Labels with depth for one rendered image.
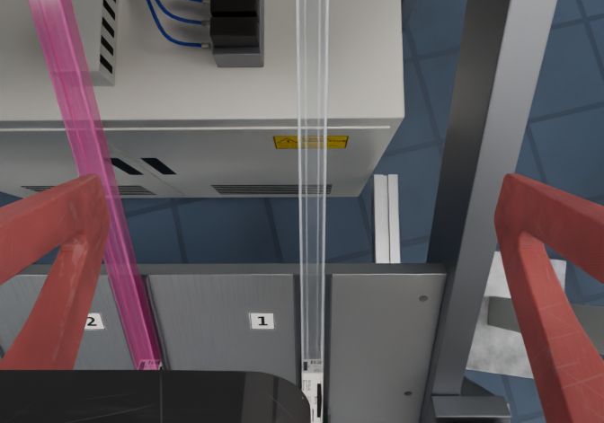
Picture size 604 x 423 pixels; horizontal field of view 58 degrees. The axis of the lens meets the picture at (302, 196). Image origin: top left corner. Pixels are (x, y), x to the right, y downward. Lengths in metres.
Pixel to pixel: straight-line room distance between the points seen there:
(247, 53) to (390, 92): 0.16
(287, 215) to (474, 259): 0.89
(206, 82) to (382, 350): 0.35
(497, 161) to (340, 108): 0.33
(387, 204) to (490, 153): 0.61
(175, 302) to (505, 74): 0.23
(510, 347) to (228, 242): 0.63
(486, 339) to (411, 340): 0.86
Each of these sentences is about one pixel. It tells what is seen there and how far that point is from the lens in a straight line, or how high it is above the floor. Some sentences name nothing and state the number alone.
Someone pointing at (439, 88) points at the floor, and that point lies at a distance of 1.29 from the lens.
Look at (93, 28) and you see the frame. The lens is 0.61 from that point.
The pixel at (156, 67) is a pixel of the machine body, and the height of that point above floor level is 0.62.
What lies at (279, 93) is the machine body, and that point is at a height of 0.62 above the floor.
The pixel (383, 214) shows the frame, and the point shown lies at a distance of 0.87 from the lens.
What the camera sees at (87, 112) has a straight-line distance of 0.27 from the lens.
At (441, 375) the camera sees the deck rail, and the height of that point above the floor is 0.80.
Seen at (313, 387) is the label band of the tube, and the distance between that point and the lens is 0.39.
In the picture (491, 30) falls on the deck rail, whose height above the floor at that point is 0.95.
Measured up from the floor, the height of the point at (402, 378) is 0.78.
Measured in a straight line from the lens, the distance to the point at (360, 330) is 0.36.
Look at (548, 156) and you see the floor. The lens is 1.32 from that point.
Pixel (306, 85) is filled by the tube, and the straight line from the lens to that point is 0.25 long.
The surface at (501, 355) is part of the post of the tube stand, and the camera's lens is 1.24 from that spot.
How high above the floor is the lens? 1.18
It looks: 81 degrees down
